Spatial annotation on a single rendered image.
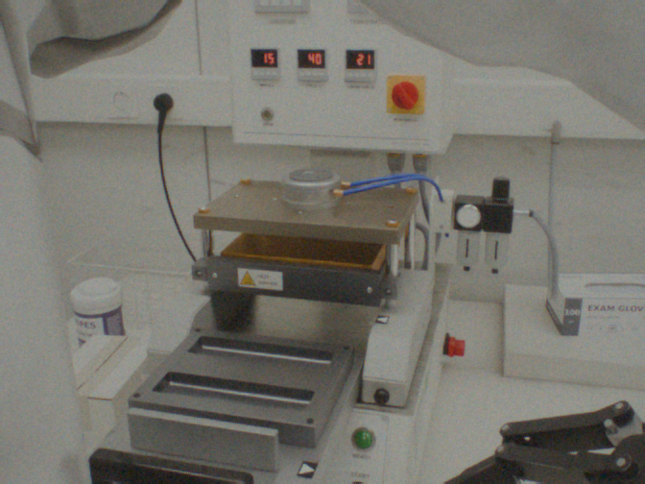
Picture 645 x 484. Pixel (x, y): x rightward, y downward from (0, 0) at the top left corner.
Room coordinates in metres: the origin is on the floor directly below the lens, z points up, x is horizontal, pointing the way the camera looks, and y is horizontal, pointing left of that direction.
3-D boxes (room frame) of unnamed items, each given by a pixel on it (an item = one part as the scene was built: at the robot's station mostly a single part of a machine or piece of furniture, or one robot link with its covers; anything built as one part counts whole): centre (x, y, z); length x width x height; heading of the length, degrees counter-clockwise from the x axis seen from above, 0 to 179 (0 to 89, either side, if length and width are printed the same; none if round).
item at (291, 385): (0.68, 0.08, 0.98); 0.20 x 0.17 x 0.03; 74
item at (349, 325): (0.97, 0.01, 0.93); 0.46 x 0.35 x 0.01; 164
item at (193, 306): (0.91, 0.17, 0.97); 0.25 x 0.05 x 0.07; 164
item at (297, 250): (0.93, 0.01, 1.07); 0.22 x 0.17 x 0.10; 74
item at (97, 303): (1.15, 0.40, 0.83); 0.09 x 0.09 x 0.15
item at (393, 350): (0.82, -0.10, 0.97); 0.26 x 0.05 x 0.07; 164
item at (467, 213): (1.00, -0.23, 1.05); 0.15 x 0.05 x 0.15; 74
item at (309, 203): (0.96, -0.01, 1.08); 0.31 x 0.24 x 0.13; 74
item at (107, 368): (0.98, 0.35, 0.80); 0.19 x 0.13 x 0.09; 166
